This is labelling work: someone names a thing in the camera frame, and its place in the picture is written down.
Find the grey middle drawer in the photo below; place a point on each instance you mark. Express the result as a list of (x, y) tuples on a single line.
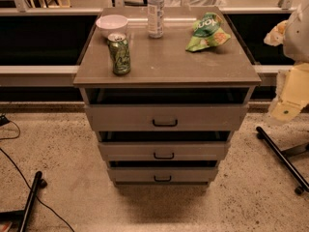
[(165, 145)]

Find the clear plastic water bottle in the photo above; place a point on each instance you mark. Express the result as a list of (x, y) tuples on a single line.
[(155, 18)]

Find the black left base leg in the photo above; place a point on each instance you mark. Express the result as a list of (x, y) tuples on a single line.
[(21, 217)]

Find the grey top drawer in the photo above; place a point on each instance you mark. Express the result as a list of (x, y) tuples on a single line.
[(167, 109)]

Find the white bowl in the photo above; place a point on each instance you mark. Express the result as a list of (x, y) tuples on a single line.
[(112, 23)]

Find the black base leg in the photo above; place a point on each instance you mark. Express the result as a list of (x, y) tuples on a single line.
[(284, 156), (21, 217)]

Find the grey bottom drawer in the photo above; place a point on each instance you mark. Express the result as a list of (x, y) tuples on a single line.
[(163, 171)]

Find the green soda can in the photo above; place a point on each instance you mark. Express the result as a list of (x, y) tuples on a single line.
[(119, 53)]

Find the black right base leg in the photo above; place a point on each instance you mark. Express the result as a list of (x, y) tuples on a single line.
[(284, 156)]

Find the grey drawer cabinet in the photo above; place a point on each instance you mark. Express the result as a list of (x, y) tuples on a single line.
[(164, 62)]

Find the green chip bag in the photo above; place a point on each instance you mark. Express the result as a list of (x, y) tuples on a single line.
[(207, 33)]

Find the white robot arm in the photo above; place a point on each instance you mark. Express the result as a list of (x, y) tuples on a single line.
[(296, 36)]

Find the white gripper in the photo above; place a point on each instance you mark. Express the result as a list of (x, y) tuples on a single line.
[(297, 38)]

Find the grey drawer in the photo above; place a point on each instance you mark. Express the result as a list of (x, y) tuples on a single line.
[(167, 109), (163, 171), (165, 145)]

